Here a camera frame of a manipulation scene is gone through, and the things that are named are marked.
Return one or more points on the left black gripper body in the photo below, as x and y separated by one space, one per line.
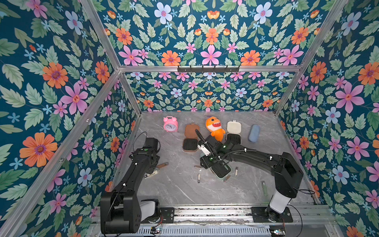
153 165

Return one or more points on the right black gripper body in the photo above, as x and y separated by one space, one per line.
208 148

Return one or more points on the green clipper case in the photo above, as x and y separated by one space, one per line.
221 169

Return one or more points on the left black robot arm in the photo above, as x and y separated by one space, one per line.
120 210

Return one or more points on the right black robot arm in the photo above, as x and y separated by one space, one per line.
285 170

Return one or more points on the brown nail file tool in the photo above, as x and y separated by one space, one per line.
162 165

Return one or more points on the gold nail file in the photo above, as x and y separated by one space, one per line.
152 174

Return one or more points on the brown open clipper case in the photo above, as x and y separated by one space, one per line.
190 143

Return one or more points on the brown metal nail clipper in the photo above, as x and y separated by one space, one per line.
226 178

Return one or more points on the cream open clipper case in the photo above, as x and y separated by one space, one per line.
234 130

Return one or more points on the green nail file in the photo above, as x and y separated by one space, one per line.
264 188

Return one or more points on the orange shark plush toy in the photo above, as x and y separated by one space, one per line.
213 124

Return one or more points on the pink alarm clock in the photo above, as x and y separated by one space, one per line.
170 124

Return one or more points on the blue closed case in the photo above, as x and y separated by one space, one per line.
254 133

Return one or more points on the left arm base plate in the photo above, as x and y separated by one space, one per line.
161 215

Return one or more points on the white vented cable duct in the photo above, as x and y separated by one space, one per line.
198 231

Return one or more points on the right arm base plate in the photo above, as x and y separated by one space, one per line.
266 215

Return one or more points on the black wall hook rail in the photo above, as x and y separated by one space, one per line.
208 69

